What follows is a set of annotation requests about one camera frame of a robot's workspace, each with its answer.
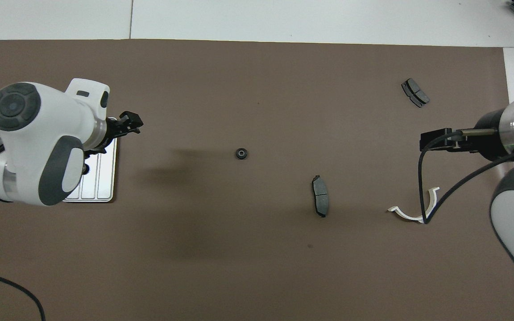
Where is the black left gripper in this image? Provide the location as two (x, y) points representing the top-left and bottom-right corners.
(85, 111), (144, 160)

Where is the dark grey brake pad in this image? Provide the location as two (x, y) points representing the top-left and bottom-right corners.
(311, 175), (330, 218)
(401, 78), (430, 108)

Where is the black loose cable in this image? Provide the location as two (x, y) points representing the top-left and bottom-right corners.
(0, 269), (46, 321)

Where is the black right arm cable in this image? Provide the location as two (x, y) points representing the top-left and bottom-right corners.
(418, 129), (514, 225)

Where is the silver metal tray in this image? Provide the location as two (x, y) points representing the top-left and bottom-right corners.
(63, 117), (118, 203)

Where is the brown table mat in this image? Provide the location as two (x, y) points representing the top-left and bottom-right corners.
(0, 39), (514, 321)

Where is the white curved plastic bracket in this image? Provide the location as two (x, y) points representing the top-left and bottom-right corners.
(387, 186), (440, 223)

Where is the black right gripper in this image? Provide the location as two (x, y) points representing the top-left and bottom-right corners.
(420, 109), (507, 161)

